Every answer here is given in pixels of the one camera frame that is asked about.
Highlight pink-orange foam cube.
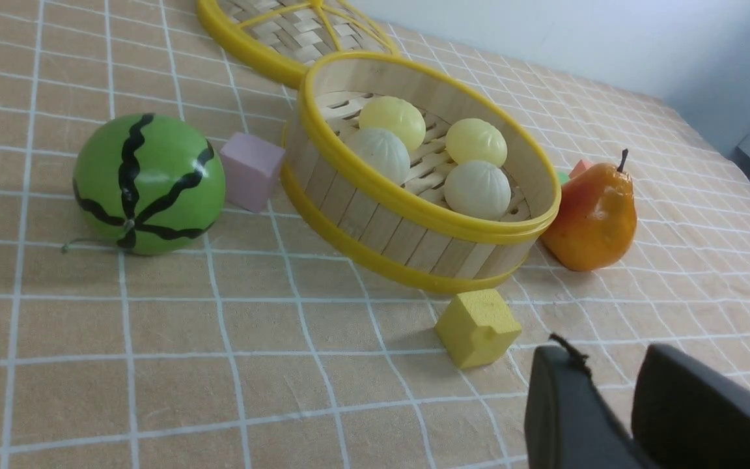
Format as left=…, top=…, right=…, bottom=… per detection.
left=568, top=158, right=592, bottom=179

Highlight lilac foam cube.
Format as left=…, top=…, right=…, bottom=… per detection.
left=219, top=132, right=284, bottom=213

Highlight yellow bun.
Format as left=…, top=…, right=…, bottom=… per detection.
left=445, top=118, right=508, bottom=168
left=358, top=96, right=426, bottom=152

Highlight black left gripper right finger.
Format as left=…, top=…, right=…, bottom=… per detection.
left=632, top=343, right=750, bottom=468

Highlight yellow foam cube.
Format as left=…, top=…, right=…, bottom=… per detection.
left=434, top=290, right=523, bottom=370

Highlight bamboo steamer tray yellow rims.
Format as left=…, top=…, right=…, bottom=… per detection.
left=280, top=51, right=561, bottom=296

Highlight checkered peach tablecloth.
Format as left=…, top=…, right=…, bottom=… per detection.
left=0, top=1, right=750, bottom=468

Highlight white bun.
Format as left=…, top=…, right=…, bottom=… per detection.
left=443, top=160, right=512, bottom=221
left=343, top=127, right=410, bottom=185

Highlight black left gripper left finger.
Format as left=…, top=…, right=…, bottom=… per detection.
left=524, top=334, right=656, bottom=468

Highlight green toy watermelon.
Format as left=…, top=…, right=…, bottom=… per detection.
left=72, top=113, right=226, bottom=256

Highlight orange toy pear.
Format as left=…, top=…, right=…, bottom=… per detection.
left=540, top=149, right=637, bottom=271

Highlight woven bamboo steamer lid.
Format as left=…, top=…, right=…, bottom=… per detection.
left=196, top=1, right=400, bottom=88

